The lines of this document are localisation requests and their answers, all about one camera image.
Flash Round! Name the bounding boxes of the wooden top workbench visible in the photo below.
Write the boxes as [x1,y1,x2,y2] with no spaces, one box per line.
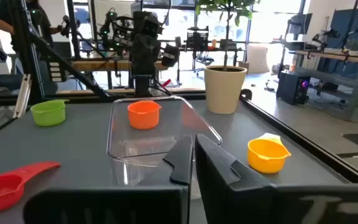
[293,49,358,123]

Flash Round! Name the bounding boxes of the green measuring cup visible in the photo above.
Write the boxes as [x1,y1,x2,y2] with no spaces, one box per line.
[30,99,70,128]

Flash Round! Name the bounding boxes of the black table clamp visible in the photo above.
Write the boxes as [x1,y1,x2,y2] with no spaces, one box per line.
[240,88,253,101]

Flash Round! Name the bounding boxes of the yellow measuring cup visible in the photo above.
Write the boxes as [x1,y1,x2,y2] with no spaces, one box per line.
[247,133,292,174]

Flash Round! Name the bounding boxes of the clear plastic basket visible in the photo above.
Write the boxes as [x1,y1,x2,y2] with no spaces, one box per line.
[106,95,223,167]

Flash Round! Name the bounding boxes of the black computer tower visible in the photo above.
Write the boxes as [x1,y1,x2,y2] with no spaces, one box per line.
[275,71,311,106]

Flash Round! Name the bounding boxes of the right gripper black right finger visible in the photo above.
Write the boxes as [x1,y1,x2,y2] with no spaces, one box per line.
[194,133,358,224]

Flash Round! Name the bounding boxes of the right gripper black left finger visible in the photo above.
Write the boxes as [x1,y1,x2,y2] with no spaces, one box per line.
[22,134,195,224]

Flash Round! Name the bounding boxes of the black crate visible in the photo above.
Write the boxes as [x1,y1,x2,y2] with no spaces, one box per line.
[185,26,209,52]

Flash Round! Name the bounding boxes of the black monitor on stand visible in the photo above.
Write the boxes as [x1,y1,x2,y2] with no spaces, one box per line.
[278,12,313,78]

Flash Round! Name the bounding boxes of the office chair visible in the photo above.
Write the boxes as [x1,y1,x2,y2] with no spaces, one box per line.
[194,51,216,77]

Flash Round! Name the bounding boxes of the cream plant pot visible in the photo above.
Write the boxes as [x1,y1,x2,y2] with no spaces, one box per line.
[203,65,248,115]

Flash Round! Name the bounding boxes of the silver aluminium rail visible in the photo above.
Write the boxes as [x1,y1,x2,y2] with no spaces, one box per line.
[12,73,32,119]

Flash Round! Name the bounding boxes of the long wooden bench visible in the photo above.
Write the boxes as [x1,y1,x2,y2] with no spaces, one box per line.
[71,58,169,73]

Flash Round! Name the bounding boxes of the red measuring cup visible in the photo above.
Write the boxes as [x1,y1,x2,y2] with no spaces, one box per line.
[0,161,62,214]

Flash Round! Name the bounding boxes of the white cushion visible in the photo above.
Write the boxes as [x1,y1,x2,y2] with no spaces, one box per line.
[246,43,270,75]

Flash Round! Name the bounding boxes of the green leafy plant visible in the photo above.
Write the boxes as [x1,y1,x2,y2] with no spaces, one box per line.
[194,0,262,72]

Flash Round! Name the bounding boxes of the black diagonal frame strut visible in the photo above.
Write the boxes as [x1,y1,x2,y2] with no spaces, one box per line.
[9,0,111,103]

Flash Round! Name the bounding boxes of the person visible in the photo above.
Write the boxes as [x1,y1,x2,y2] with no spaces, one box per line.
[0,0,71,94]

